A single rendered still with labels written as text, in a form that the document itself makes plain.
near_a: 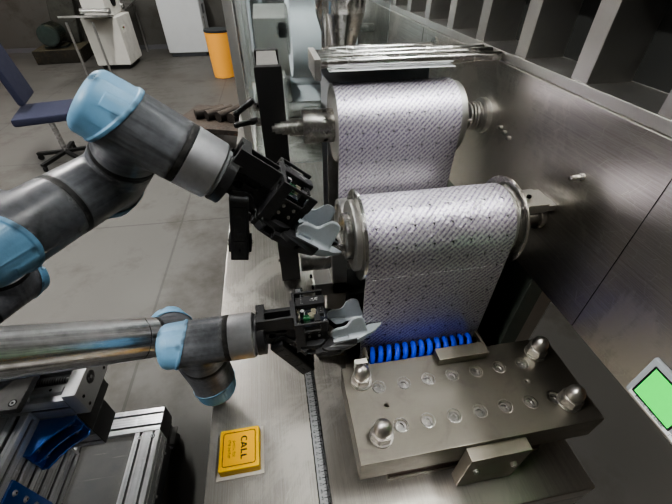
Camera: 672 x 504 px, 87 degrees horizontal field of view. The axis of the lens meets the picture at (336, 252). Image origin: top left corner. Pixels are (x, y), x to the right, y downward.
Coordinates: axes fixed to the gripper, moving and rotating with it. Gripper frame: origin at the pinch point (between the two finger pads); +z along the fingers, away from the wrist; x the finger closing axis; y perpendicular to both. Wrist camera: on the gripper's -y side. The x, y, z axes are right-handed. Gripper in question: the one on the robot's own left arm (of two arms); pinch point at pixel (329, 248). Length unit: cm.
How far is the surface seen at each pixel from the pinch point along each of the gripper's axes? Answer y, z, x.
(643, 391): 17.8, 32.4, -26.5
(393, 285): 2.0, 10.8, -4.5
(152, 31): -218, -114, 850
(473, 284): 9.5, 23.3, -4.5
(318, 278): -9.1, 5.7, 4.5
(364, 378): -11.7, 14.5, -12.4
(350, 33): 25, 2, 69
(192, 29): -149, -52, 765
